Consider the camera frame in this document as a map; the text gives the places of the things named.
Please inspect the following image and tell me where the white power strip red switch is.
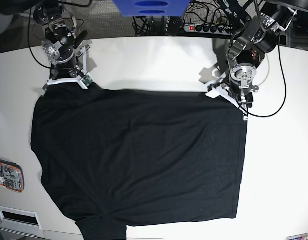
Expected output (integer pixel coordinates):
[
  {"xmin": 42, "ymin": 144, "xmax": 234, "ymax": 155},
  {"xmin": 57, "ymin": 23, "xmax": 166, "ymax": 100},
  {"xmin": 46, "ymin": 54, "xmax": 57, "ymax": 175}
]
[{"xmin": 183, "ymin": 23, "xmax": 234, "ymax": 36}]

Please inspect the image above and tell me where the white camera mount image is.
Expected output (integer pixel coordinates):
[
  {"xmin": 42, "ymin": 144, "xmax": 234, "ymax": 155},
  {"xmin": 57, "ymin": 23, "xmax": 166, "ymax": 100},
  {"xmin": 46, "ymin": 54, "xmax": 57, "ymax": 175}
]
[
  {"xmin": 205, "ymin": 77, "xmax": 249, "ymax": 122},
  {"xmin": 43, "ymin": 44, "xmax": 94, "ymax": 91}
]

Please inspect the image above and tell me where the black T-shirt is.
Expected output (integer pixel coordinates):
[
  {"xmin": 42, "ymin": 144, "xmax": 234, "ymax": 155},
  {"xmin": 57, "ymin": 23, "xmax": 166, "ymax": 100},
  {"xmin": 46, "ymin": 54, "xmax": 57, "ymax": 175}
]
[{"xmin": 30, "ymin": 83, "xmax": 248, "ymax": 240}]

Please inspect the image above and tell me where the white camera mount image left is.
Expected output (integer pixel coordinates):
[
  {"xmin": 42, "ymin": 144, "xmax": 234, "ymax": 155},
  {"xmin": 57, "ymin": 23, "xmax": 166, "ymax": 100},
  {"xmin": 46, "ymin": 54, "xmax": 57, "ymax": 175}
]
[{"xmin": 43, "ymin": 44, "xmax": 94, "ymax": 91}]

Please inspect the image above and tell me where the sticker at bottom edge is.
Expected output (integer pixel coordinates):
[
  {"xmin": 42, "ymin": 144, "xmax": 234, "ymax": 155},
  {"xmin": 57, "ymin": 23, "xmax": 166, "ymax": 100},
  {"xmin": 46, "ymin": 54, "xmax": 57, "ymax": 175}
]
[{"xmin": 286, "ymin": 233, "xmax": 308, "ymax": 240}]

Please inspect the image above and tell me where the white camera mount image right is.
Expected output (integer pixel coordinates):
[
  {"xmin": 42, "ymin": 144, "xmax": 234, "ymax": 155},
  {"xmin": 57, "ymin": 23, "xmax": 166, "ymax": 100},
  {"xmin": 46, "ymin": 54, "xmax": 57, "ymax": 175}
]
[{"xmin": 205, "ymin": 77, "xmax": 249, "ymax": 122}]

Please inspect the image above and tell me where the blue plastic bin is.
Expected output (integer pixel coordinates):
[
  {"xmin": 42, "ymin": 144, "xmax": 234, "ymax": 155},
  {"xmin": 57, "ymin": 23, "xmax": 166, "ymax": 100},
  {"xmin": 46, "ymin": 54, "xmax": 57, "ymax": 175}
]
[{"xmin": 112, "ymin": 0, "xmax": 190, "ymax": 17}]

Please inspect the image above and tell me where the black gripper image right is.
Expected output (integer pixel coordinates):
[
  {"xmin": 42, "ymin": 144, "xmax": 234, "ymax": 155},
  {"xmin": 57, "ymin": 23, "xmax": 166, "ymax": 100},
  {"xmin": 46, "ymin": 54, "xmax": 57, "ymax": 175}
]
[{"xmin": 229, "ymin": 63, "xmax": 259, "ymax": 104}]

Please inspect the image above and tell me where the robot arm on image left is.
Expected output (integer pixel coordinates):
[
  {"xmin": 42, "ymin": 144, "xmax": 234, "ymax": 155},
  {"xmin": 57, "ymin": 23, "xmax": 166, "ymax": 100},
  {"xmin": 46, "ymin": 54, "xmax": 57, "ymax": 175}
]
[{"xmin": 33, "ymin": 0, "xmax": 88, "ymax": 80}]

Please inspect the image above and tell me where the white table cable grommet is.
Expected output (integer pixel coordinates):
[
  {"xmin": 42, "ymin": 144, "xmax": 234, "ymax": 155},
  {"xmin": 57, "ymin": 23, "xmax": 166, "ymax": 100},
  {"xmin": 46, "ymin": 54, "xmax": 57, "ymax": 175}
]
[{"xmin": 0, "ymin": 206, "xmax": 42, "ymax": 229}]

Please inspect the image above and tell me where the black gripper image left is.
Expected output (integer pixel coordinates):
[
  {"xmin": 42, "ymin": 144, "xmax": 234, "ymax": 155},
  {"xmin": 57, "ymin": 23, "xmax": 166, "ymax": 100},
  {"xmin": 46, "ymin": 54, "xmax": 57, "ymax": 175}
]
[{"xmin": 50, "ymin": 56, "xmax": 82, "ymax": 80}]

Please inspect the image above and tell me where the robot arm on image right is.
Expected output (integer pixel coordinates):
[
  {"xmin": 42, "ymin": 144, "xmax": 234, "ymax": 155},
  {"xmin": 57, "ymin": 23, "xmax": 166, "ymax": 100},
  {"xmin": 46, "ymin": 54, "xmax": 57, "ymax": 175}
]
[{"xmin": 227, "ymin": 0, "xmax": 308, "ymax": 104}]

